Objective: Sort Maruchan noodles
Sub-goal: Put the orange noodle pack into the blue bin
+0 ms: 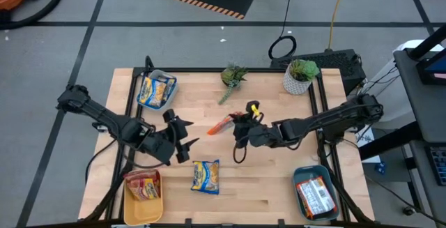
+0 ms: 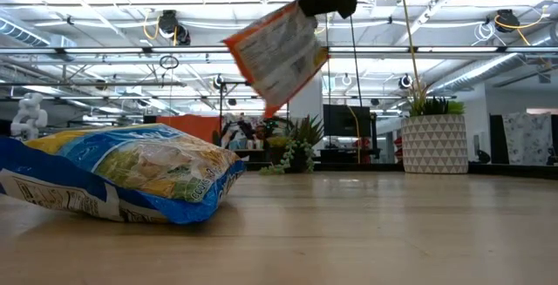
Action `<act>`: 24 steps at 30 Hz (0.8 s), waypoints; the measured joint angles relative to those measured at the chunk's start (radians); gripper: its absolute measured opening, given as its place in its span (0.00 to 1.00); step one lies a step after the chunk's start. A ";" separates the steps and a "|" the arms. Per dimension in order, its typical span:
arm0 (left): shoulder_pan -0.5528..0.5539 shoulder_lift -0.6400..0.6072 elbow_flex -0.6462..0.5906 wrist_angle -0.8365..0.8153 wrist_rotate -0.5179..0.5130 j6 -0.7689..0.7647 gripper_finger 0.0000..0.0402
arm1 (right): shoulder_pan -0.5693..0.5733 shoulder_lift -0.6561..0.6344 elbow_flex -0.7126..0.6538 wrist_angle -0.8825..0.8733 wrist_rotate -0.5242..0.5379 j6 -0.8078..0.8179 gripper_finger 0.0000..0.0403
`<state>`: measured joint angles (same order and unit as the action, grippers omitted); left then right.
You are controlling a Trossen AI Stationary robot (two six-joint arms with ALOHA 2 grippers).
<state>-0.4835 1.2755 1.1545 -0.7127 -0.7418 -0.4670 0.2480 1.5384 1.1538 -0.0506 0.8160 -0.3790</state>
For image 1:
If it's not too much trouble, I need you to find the red Maruchan noodle pack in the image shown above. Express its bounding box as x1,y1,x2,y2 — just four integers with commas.
127,177,162,202
124,168,161,183

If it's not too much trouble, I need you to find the grey equipment cart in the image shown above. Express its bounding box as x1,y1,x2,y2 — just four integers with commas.
358,24,446,227

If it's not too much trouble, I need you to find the black monitor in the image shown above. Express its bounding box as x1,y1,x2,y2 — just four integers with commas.
415,48,446,86

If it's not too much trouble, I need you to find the blue yellow Maruchan noodle pack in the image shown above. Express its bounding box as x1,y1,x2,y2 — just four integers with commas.
190,159,221,195
162,77,177,102
137,76,169,109

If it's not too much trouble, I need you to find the succulent in white patterned pot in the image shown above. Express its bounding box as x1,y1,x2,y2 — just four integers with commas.
282,59,321,96

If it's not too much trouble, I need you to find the white paper sheet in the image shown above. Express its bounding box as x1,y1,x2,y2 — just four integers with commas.
354,125,383,165

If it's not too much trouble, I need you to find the black hanging cable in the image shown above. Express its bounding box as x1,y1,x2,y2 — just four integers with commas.
267,0,298,61

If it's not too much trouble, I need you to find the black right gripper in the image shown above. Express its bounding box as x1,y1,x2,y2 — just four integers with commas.
231,100,282,149

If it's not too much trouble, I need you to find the small blue tag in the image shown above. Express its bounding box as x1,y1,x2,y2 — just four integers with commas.
374,160,387,176

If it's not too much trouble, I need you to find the yellow plastic bin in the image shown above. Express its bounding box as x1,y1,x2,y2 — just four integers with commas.
122,167,164,227

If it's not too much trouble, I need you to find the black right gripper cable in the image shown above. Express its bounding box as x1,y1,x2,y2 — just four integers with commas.
232,140,248,165

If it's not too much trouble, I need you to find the black computer case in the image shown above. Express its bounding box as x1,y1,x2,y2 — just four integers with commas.
270,48,367,96

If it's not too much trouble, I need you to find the grey plastic bin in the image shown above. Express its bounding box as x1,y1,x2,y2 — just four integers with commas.
135,69,179,112

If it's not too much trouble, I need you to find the small loose succulent plant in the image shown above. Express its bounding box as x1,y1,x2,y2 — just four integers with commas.
217,62,249,105

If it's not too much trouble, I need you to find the black keyboard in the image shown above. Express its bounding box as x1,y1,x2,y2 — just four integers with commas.
426,145,446,187

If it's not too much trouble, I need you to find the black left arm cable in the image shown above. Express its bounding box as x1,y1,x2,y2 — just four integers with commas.
84,137,118,185

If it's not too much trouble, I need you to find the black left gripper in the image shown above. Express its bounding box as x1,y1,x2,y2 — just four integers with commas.
141,108,201,167

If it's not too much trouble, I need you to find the yellow hanging cable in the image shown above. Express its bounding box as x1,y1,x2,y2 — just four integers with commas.
326,0,349,52

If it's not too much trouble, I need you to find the orange Maruchan noodle pack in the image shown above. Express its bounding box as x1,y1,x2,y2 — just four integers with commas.
206,114,241,137
295,182,309,219
295,176,339,220

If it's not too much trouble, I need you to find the teal plastic bin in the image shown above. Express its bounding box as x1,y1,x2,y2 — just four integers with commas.
292,164,341,222

